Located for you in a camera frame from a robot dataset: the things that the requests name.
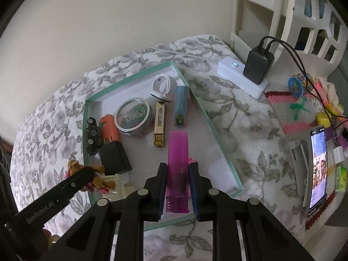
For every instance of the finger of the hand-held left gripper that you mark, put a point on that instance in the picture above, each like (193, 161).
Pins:
(78, 180)

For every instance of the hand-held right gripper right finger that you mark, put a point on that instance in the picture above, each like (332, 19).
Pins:
(194, 189)

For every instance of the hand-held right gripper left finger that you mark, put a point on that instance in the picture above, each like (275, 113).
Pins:
(160, 190)

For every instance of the pink and brown toy figure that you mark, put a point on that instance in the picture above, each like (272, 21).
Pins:
(106, 183)

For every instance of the magenta folding hair brush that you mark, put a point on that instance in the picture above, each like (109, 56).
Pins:
(176, 155)

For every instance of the black power adapter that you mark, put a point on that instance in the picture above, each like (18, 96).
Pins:
(115, 157)

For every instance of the teal-edged white box tray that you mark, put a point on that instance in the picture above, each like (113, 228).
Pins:
(206, 146)

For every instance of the black toy car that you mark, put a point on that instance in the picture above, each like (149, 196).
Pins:
(92, 136)

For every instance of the gold metal transceiver module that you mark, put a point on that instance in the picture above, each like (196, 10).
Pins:
(159, 125)

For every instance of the round metal tin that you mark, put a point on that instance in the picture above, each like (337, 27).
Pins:
(133, 115)

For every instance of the floral grey white blanket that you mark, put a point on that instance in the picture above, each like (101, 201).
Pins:
(244, 141)

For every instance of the grey phone stand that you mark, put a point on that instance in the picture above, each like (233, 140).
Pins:
(299, 168)

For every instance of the pink and white block baseplate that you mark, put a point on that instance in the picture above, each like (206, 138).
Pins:
(285, 111)

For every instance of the smartphone with lit screen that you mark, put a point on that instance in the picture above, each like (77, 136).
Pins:
(318, 174)

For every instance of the white power strip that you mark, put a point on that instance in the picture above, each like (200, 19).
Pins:
(231, 69)

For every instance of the green plastic toy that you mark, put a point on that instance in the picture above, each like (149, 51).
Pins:
(296, 106)

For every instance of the yellow plastic toy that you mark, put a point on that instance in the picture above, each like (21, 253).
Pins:
(323, 119)

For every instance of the round colourful tin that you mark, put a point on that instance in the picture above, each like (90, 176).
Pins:
(299, 85)

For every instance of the small green box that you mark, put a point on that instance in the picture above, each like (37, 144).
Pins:
(341, 179)

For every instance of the small white box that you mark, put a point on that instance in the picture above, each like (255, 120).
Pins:
(339, 153)

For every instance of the white shelf unit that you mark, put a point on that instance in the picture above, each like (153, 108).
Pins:
(255, 19)

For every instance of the white plastic laundry basket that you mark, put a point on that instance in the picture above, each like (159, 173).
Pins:
(292, 11)

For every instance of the black wall charger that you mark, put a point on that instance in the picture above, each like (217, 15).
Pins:
(255, 66)

